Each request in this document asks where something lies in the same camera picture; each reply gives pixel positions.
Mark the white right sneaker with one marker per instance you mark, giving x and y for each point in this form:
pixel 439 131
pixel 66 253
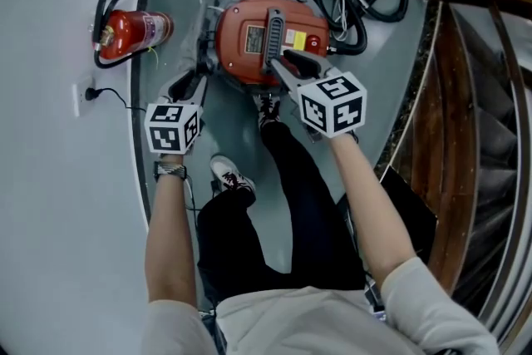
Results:
pixel 268 112

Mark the red fire extinguisher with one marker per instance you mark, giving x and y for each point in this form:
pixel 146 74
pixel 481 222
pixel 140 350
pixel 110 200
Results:
pixel 129 31

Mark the person's left forearm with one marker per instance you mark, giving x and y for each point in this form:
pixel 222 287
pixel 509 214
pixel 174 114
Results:
pixel 170 241

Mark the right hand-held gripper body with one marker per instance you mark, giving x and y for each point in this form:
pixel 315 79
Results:
pixel 332 108

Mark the black box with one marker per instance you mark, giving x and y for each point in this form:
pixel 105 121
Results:
pixel 409 208

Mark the person's leg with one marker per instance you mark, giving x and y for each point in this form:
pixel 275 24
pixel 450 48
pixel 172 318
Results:
pixel 303 187
pixel 232 245

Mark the person's right leg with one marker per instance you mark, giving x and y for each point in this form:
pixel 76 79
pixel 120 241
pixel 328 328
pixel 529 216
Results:
pixel 303 187

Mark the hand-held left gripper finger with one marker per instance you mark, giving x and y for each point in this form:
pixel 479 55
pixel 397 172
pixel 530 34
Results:
pixel 200 93
pixel 166 91

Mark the white sneaker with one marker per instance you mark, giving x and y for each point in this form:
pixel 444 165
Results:
pixel 230 175
pixel 268 112

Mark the striped wristband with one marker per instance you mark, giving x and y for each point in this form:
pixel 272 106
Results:
pixel 170 170

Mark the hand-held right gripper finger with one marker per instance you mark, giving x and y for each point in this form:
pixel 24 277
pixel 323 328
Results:
pixel 322 68
pixel 291 85

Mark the white wall socket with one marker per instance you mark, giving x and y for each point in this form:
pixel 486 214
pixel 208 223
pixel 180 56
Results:
pixel 78 97

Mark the red drum vacuum cleaner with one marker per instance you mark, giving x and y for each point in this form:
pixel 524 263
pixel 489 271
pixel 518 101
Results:
pixel 241 21

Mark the person's right forearm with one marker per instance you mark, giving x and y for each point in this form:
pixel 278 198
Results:
pixel 365 199

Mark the person's white shirt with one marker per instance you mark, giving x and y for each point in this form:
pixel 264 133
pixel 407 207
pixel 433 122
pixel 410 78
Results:
pixel 307 324

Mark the person's left leg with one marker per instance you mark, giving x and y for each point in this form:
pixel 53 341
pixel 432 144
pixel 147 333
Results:
pixel 232 245

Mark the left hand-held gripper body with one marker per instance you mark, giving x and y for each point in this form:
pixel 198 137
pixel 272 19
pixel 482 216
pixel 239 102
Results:
pixel 168 133

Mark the white left sneaker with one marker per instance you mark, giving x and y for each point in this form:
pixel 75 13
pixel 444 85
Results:
pixel 230 175

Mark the wooden stair railing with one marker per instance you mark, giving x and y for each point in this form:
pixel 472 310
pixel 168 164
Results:
pixel 449 129

